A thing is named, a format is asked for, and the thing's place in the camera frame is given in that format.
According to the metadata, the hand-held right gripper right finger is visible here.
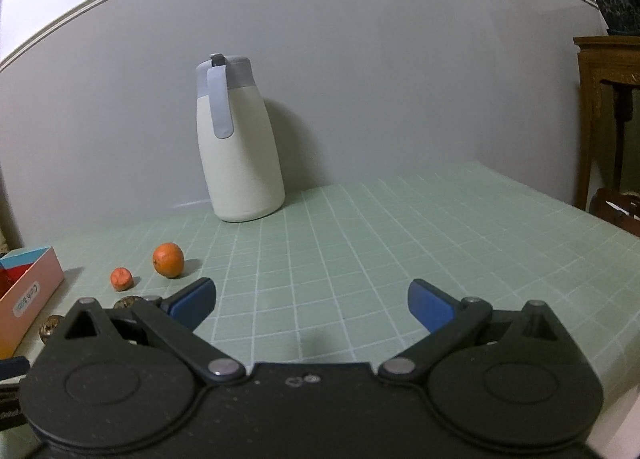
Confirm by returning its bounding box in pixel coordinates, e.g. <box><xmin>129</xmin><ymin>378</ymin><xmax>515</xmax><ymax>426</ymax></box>
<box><xmin>379</xmin><ymin>279</ymin><xmax>576</xmax><ymax>385</ymax></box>

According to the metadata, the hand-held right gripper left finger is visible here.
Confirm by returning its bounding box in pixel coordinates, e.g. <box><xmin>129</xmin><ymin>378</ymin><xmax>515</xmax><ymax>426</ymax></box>
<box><xmin>50</xmin><ymin>277</ymin><xmax>246</xmax><ymax>384</ymax></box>

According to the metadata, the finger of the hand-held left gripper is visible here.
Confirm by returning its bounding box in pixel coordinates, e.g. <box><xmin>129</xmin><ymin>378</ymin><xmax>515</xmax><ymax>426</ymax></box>
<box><xmin>0</xmin><ymin>356</ymin><xmax>31</xmax><ymax>435</ymax></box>

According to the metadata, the round orange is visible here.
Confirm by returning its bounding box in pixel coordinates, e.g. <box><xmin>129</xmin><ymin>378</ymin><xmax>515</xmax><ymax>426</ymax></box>
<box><xmin>152</xmin><ymin>242</ymin><xmax>185</xmax><ymax>279</ymax></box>

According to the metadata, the dark brown round fruit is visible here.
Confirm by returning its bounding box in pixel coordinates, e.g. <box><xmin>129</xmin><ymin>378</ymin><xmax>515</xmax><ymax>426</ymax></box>
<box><xmin>39</xmin><ymin>315</ymin><xmax>63</xmax><ymax>344</ymax></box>

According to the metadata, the small red fruit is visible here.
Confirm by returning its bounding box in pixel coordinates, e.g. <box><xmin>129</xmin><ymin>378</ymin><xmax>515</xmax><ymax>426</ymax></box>
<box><xmin>110</xmin><ymin>267</ymin><xmax>135</xmax><ymax>291</ymax></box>

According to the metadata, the colourful cardboard box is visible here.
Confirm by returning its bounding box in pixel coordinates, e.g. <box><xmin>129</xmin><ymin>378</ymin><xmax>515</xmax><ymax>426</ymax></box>
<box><xmin>0</xmin><ymin>246</ymin><xmax>66</xmax><ymax>360</ymax></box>

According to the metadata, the green grid table mat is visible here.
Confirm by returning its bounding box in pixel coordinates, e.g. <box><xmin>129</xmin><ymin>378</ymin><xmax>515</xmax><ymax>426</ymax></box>
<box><xmin>15</xmin><ymin>161</ymin><xmax>640</xmax><ymax>459</ymax></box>

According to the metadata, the white thermos jug, grey lid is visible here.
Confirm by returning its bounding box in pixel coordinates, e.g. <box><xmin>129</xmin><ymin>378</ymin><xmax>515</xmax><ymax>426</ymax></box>
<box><xmin>196</xmin><ymin>53</ymin><xmax>286</xmax><ymax>223</ymax></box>

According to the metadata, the dark wooden furniture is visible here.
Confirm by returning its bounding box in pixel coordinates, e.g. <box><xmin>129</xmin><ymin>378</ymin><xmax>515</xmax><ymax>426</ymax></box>
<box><xmin>590</xmin><ymin>188</ymin><xmax>640</xmax><ymax>239</ymax></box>

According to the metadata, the wooden side table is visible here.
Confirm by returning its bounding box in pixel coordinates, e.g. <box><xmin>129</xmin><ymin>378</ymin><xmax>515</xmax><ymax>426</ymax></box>
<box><xmin>573</xmin><ymin>35</ymin><xmax>640</xmax><ymax>212</ymax></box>

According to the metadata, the dark patterned plant pot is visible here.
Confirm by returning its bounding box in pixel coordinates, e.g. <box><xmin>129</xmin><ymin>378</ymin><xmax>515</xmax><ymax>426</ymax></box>
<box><xmin>589</xmin><ymin>0</ymin><xmax>640</xmax><ymax>36</ymax></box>

